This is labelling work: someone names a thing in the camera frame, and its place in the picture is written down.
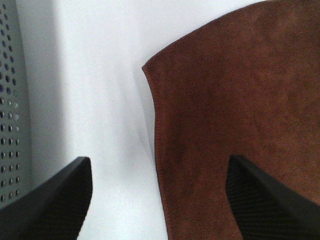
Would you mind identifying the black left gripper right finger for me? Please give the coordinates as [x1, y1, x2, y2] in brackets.
[225, 155, 320, 240]

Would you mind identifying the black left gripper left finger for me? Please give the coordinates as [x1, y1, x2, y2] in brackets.
[0, 157, 93, 240]

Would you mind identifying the brown towel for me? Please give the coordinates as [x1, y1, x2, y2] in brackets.
[142, 0, 320, 240]

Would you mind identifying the grey perforated laundry basket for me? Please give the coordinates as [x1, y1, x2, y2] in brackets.
[0, 0, 32, 208]

